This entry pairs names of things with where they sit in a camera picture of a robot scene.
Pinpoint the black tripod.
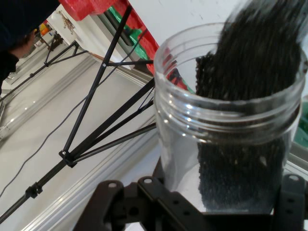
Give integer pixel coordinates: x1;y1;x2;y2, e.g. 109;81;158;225
0;4;157;219

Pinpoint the clear plastic jar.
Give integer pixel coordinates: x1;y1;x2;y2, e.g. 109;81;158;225
153;23;308;215

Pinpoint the red foam floor mat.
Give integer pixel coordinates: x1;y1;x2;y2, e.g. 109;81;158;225
117;0;161;75

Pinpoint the black background stand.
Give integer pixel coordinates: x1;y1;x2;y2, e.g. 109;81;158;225
0;33;90;102

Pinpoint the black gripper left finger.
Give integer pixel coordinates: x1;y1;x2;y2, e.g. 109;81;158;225
72;156;205;231

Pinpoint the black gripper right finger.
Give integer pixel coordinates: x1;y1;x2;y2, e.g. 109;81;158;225
271;172;308;231

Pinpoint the thin tripod cable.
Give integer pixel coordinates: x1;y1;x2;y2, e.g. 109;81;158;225
0;28;149;197

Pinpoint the pile of black seeds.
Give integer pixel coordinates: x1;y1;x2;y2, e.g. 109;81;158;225
194;0;308;212

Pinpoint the aluminium wall rail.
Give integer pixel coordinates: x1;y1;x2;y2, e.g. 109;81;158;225
14;113;162;231

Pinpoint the person in dark clothing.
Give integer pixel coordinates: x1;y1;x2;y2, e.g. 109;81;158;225
0;0;61;84

